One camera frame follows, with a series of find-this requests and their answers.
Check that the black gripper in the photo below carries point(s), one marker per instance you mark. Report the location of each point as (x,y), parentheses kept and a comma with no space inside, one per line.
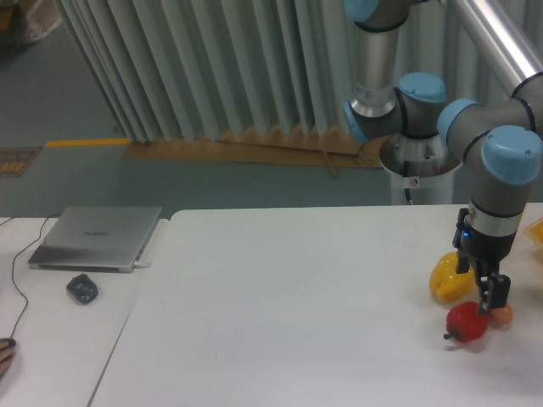
(480,236)

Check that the brown egg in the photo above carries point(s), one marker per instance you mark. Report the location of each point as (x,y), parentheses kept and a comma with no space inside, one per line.
(501,316)

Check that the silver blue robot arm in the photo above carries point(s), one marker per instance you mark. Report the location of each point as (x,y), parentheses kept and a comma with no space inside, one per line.
(500,144)

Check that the person's hand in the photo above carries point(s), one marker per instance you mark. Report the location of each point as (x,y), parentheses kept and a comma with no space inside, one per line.
(8,348)

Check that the yellow bell pepper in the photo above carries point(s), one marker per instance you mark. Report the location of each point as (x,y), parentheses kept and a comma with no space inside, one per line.
(445,284)

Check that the red bell pepper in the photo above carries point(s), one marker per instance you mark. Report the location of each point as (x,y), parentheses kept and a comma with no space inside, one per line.
(465,324)

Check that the brown cardboard sheet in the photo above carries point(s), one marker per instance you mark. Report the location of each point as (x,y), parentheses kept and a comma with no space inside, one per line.
(334,150)

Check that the grey-green folding partition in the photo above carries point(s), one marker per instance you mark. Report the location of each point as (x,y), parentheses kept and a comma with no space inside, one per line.
(219,69)

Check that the silver closed laptop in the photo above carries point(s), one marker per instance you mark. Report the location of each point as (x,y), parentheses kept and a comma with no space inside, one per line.
(97,238)

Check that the black small device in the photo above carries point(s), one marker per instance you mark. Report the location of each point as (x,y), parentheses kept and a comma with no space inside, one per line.
(83,289)

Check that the yellow floor tape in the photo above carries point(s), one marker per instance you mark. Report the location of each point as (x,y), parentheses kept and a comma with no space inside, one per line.
(87,143)

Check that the yellow black floor sign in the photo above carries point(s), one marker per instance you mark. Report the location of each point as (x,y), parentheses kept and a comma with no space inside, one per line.
(14,161)

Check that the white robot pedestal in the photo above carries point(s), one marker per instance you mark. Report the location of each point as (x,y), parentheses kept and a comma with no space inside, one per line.
(421,171)

